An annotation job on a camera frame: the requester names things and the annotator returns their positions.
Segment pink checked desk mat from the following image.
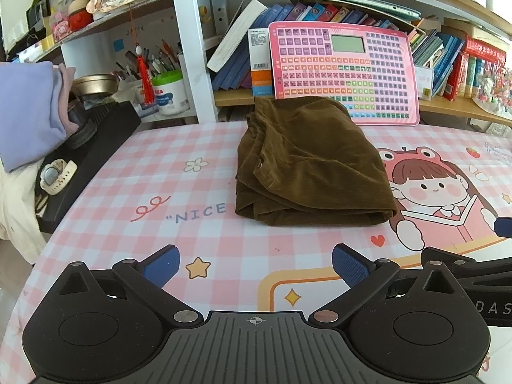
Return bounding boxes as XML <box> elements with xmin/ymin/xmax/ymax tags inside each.
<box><xmin>8</xmin><ymin>121</ymin><xmax>512</xmax><ymax>384</ymax></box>

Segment red pot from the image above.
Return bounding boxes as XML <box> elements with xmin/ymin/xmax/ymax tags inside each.
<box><xmin>52</xmin><ymin>9</ymin><xmax>93</xmax><ymax>43</ymax></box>

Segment white wrist watch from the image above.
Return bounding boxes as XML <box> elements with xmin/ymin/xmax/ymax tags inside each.
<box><xmin>39</xmin><ymin>159</ymin><xmax>78</xmax><ymax>196</ymax></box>

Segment row of thin teal books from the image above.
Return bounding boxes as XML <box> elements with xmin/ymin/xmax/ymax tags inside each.
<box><xmin>411</xmin><ymin>28</ymin><xmax>467</xmax><ymax>97</ymax></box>

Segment teal flat laptop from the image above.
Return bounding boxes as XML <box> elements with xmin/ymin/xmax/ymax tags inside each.
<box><xmin>285</xmin><ymin>0</ymin><xmax>422</xmax><ymax>19</ymax></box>

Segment red thick lying book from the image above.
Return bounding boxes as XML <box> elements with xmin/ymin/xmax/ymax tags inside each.
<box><xmin>464</xmin><ymin>37</ymin><xmax>512</xmax><ymax>63</ymax></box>

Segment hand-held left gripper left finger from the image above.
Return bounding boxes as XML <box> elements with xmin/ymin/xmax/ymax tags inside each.
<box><xmin>58</xmin><ymin>245</ymin><xmax>205</xmax><ymax>326</ymax></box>

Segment white jar with green lid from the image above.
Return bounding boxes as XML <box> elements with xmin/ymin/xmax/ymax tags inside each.
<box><xmin>151</xmin><ymin>69</ymin><xmax>191</xmax><ymax>116</ymax></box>

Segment beige thick book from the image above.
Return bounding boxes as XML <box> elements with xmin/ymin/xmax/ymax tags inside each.
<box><xmin>443</xmin><ymin>18</ymin><xmax>512</xmax><ymax>44</ymax></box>

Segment worn brown book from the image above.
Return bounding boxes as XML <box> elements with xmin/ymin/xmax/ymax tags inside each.
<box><xmin>407</xmin><ymin>15</ymin><xmax>441</xmax><ymax>35</ymax></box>

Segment row of blue books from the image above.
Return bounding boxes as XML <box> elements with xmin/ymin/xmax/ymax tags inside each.
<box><xmin>211</xmin><ymin>3</ymin><xmax>420</xmax><ymax>91</ymax></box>

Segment cream cloth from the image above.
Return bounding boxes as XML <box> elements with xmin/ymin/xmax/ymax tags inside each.
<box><xmin>0</xmin><ymin>159</ymin><xmax>49</xmax><ymax>265</ymax></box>

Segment red tassel charm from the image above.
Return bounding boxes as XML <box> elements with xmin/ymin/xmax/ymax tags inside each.
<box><xmin>131</xmin><ymin>45</ymin><xmax>155</xmax><ymax>105</ymax></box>

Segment pink keyboard learning toy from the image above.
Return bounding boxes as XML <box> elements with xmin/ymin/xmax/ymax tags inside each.
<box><xmin>268</xmin><ymin>21</ymin><xmax>421</xmax><ymax>126</ymax></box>

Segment thick white leaning book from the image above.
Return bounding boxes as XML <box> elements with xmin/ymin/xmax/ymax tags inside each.
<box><xmin>206</xmin><ymin>0</ymin><xmax>268</xmax><ymax>73</ymax></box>

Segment bunch of pens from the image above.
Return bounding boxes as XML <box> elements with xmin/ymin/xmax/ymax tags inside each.
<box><xmin>114</xmin><ymin>39</ymin><xmax>181</xmax><ymax>81</ymax></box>

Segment blue and orange box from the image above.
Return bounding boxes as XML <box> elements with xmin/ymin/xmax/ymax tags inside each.
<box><xmin>248</xmin><ymin>28</ymin><xmax>277</xmax><ymax>98</ymax></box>

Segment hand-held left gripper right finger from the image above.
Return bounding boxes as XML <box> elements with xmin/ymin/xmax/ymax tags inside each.
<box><xmin>312</xmin><ymin>243</ymin><xmax>461</xmax><ymax>325</ymax></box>

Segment brown corduroy pants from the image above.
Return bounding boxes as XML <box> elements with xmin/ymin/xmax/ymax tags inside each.
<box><xmin>234</xmin><ymin>96</ymin><xmax>399</xmax><ymax>228</ymax></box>

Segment lilac folded cloth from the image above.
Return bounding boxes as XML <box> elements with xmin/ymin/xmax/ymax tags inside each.
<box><xmin>0</xmin><ymin>61</ymin><xmax>76</xmax><ymax>173</ymax></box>

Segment colourful bead tree ornament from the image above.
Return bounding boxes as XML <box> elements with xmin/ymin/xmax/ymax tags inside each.
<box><xmin>473</xmin><ymin>63</ymin><xmax>512</xmax><ymax>116</ymax></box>

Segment white card box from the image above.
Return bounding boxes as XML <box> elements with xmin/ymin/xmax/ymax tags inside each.
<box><xmin>413</xmin><ymin>64</ymin><xmax>435</xmax><ymax>101</ymax></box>

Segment dark round stand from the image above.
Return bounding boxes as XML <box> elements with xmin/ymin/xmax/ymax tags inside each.
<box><xmin>65</xmin><ymin>91</ymin><xmax>99</xmax><ymax>149</ymax></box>

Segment black board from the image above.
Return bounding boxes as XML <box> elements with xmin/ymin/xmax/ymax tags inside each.
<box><xmin>35</xmin><ymin>101</ymin><xmax>143</xmax><ymax>233</ymax></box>

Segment brass bowl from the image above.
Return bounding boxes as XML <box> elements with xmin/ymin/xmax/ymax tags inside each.
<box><xmin>72</xmin><ymin>74</ymin><xmax>119</xmax><ymax>99</ymax></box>

